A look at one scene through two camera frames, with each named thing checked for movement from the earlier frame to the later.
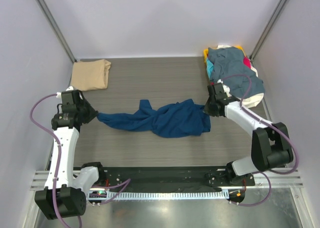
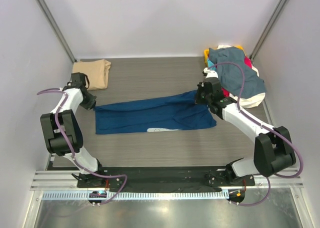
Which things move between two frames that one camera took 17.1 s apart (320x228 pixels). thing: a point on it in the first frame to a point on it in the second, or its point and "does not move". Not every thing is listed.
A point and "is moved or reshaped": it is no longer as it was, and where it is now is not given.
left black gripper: x=93 y=113 to x=91 y=104
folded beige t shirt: x=90 y=74 does not move
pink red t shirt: x=247 y=62 does not move
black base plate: x=172 y=177 does not move
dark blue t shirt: x=184 y=119 is moved or reshaped
